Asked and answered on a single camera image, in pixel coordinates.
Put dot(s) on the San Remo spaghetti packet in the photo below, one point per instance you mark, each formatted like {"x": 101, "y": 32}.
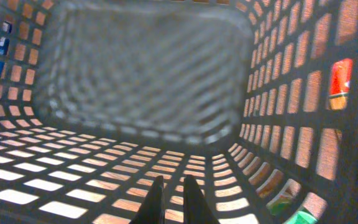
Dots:
{"x": 340, "y": 84}

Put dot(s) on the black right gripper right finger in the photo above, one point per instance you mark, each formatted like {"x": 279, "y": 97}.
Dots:
{"x": 195, "y": 207}

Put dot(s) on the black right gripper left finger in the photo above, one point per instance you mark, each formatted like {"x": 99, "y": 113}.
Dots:
{"x": 152, "y": 209}

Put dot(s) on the grey plastic lattice basket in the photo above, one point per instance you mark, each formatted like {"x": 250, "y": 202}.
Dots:
{"x": 98, "y": 98}

